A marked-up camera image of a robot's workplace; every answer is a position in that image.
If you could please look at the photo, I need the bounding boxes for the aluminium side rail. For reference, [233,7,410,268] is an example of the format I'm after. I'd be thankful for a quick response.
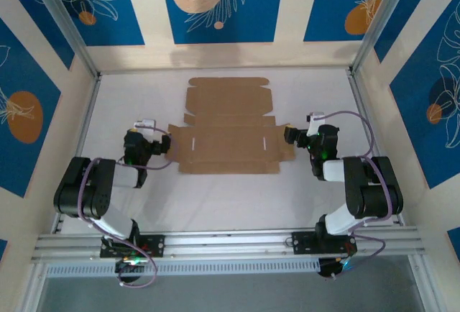
[346,69,407,226]
[52,74,101,234]

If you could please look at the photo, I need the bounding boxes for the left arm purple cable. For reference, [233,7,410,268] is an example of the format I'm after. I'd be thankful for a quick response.
[78,127,177,288]

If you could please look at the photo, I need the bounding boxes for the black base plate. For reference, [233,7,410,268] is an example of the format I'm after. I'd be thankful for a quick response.
[99,234,165,258]
[291,231,359,255]

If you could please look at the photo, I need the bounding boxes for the long aluminium mounting rail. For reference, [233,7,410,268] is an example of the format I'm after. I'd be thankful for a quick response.
[31,226,426,263]

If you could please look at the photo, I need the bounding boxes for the brown cardboard paper box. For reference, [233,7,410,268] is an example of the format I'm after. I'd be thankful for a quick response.
[167,76,296,175]

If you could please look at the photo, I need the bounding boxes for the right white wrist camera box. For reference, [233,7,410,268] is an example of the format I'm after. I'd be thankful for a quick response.
[307,111,326,137]

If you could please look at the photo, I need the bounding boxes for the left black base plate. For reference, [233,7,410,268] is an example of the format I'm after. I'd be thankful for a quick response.
[99,234,165,258]

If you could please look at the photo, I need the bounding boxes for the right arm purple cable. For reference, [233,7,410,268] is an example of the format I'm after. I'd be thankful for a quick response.
[316,109,393,273]

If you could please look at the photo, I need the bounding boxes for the grey slotted cable duct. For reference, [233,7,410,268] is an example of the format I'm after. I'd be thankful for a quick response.
[46,258,321,277]

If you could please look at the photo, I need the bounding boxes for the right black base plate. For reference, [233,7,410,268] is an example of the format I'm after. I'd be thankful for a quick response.
[291,231,359,255]

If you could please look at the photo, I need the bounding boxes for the thin aluminium edge rail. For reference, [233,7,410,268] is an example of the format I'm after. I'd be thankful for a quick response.
[96,67,353,75]

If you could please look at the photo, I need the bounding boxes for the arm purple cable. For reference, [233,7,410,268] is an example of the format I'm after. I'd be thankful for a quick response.
[316,109,393,273]
[78,127,177,288]

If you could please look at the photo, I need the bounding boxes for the aluminium frame post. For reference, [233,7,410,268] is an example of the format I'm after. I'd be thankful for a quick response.
[27,0,101,78]
[350,0,421,75]

